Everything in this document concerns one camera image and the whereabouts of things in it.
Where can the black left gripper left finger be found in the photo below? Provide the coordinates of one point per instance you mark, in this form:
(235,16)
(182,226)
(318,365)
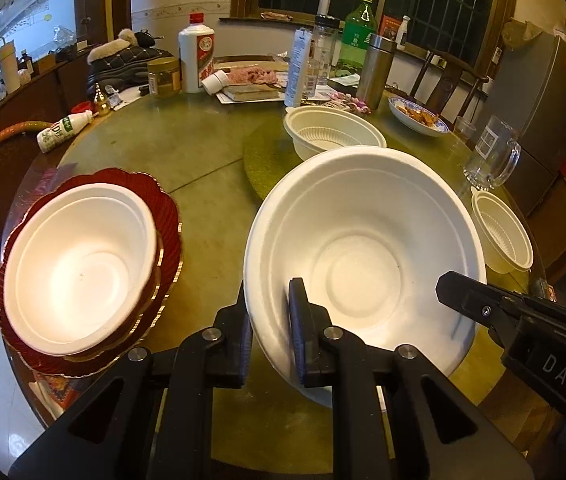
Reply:
(216,357)

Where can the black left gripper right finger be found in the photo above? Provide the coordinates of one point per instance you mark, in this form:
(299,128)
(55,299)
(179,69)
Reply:
(376,432)

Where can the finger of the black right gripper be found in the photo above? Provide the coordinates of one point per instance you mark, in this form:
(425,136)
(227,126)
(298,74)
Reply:
(493,307)

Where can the white foam bowl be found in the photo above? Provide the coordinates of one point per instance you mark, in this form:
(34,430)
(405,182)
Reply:
(369,231)
(78,268)

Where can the ribbed plastic bowl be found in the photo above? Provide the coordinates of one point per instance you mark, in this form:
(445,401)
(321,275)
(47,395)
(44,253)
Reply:
(316,129)
(504,240)

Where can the white foam bowl on plates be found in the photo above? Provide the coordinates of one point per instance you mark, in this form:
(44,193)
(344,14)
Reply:
(78,268)

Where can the magazine under plates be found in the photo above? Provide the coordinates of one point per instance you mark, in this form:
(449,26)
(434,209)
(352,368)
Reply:
(55,393)

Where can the glass mug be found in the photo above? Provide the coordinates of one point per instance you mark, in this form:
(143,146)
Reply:
(494,157)

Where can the plate of snacks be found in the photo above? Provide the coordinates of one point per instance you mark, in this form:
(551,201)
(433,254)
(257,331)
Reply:
(417,118)

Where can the small glass perfume bottle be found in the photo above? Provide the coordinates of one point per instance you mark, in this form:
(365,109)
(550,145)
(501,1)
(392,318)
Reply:
(100,102)

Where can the white milk bottle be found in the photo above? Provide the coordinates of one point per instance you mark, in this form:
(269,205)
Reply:
(62,130)

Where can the white carton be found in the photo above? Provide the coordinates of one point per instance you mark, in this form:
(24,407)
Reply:
(298,63)

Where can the gold jar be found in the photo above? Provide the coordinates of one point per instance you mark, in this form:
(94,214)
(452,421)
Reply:
(164,76)

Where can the steel thermos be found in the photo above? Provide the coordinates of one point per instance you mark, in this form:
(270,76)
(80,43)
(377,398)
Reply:
(375,71)

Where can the white liquor bottle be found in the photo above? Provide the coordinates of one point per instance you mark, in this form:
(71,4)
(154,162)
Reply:
(196,43)

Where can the clear plastic bottle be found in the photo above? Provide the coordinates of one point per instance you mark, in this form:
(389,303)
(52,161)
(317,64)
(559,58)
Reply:
(324,35)

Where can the green soda bottle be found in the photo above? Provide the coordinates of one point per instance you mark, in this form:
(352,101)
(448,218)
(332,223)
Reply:
(359,26)

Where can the white tumbler with handle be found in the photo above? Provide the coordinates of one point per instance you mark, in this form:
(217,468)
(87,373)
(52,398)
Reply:
(9,67)

